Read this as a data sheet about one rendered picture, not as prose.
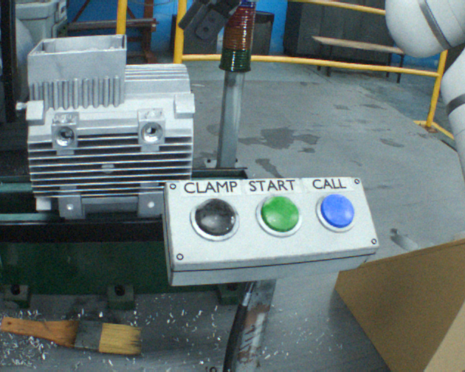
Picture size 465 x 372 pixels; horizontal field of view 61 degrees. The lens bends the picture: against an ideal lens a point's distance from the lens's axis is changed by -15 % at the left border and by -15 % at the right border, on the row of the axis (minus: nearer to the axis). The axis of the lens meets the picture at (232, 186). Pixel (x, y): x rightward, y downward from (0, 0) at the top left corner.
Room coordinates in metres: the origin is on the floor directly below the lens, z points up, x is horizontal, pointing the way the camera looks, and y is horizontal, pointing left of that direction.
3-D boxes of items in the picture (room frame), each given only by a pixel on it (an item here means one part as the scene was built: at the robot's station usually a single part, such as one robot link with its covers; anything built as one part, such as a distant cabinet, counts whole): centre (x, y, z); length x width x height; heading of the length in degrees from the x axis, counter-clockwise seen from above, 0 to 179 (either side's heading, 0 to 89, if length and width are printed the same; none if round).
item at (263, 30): (5.75, -0.11, 0.30); 0.39 x 0.39 x 0.60
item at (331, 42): (5.41, -1.46, 0.22); 1.40 x 0.33 x 0.43; 108
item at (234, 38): (0.87, 0.02, 1.10); 0.06 x 0.06 x 0.04
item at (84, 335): (0.36, 0.20, 0.80); 0.21 x 0.05 x 0.01; 97
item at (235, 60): (0.87, 0.02, 1.05); 0.06 x 0.06 x 0.04
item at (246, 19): (0.87, 0.02, 1.14); 0.06 x 0.06 x 0.04
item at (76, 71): (0.51, 0.21, 1.11); 0.12 x 0.11 x 0.07; 106
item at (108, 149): (0.52, 0.17, 1.02); 0.20 x 0.19 x 0.19; 106
